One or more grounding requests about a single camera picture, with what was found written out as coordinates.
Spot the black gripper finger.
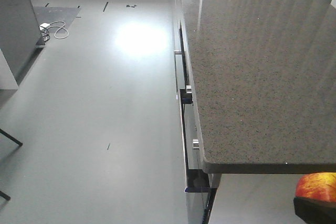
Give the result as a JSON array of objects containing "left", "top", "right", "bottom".
[{"left": 293, "top": 197, "right": 335, "bottom": 224}]

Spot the red yellow apple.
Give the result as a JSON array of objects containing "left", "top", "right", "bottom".
[{"left": 295, "top": 172, "right": 335, "bottom": 202}]

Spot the grey speckled kitchen counter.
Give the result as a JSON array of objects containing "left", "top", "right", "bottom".
[{"left": 182, "top": 0, "right": 335, "bottom": 223}]

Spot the grey cabinet at left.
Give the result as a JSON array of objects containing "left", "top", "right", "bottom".
[{"left": 1, "top": 0, "right": 44, "bottom": 90}]

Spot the black metal frame leg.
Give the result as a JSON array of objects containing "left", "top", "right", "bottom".
[{"left": 0, "top": 129, "right": 23, "bottom": 201}]

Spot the white power adapter with cable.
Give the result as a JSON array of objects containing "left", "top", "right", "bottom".
[{"left": 39, "top": 20, "right": 69, "bottom": 41}]

